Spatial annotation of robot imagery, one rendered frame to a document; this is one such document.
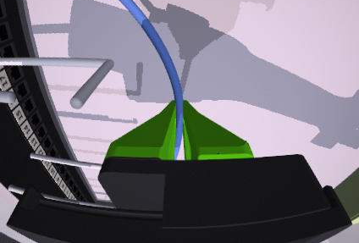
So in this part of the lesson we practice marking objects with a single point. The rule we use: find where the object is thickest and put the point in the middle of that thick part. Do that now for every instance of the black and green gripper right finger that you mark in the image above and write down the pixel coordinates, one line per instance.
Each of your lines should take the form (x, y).
(205, 139)

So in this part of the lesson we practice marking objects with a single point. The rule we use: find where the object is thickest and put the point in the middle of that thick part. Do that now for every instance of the blue cable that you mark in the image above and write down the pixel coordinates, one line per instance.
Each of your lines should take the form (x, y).
(168, 63)

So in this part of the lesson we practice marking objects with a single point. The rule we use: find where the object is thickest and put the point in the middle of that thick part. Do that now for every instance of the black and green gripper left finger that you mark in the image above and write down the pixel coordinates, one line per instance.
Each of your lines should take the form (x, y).
(153, 138)

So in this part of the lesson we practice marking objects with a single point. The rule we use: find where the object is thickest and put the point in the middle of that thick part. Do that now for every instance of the black patch panel rack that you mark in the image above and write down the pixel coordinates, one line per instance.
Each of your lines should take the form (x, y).
(29, 129)

